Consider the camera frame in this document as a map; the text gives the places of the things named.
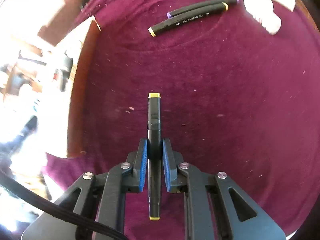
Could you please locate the wooden table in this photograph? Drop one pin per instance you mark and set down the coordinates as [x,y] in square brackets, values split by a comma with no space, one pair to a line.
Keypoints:
[80,92]

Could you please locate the brown wooden chair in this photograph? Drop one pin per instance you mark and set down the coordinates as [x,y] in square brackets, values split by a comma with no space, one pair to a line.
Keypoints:
[62,17]

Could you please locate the black marker yellow caps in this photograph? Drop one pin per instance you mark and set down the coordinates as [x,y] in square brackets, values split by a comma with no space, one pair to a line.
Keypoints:
[154,115]

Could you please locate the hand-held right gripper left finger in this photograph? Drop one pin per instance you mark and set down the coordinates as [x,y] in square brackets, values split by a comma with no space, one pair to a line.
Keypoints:
[143,166]

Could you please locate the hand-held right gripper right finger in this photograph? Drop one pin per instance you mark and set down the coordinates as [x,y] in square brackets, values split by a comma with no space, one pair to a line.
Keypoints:
[166,166]

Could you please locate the black marker purple caps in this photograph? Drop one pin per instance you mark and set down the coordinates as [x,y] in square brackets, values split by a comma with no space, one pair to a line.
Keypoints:
[212,4]

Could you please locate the black marker golden caps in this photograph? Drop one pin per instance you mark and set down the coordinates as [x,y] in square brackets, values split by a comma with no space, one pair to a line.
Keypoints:
[190,18]

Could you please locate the maroon tablecloth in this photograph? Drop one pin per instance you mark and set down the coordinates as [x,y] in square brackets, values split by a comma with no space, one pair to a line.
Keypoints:
[212,80]

